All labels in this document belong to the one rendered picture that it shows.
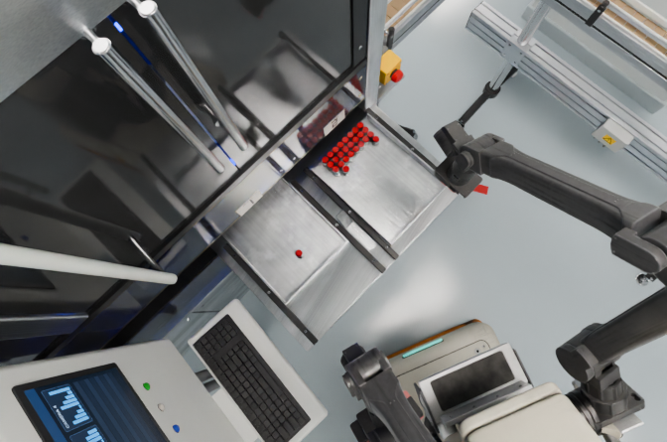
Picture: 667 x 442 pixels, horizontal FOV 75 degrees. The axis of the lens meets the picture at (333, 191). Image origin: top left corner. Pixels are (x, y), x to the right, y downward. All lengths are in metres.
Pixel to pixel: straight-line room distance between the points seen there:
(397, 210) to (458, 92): 1.30
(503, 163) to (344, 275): 0.64
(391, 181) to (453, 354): 0.88
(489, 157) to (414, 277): 1.40
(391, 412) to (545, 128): 2.04
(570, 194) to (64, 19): 0.73
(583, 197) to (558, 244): 1.65
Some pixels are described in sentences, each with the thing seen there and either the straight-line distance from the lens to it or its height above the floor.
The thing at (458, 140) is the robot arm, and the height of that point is 1.30.
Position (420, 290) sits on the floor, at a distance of 2.22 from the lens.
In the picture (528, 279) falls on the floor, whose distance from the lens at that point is 2.36.
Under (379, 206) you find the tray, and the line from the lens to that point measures 1.35.
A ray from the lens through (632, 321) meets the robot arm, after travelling 0.89.
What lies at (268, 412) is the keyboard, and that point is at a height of 0.83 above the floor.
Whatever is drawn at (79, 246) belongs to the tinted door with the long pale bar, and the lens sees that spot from 0.90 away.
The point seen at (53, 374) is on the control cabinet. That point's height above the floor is 1.37.
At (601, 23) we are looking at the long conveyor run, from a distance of 1.77.
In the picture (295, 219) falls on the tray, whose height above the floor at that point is 0.88.
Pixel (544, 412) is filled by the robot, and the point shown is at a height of 1.34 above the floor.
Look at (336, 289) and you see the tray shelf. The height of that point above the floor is 0.88.
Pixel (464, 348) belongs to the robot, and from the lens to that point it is 1.98.
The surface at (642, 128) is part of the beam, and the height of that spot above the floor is 0.55.
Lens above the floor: 2.20
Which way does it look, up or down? 75 degrees down
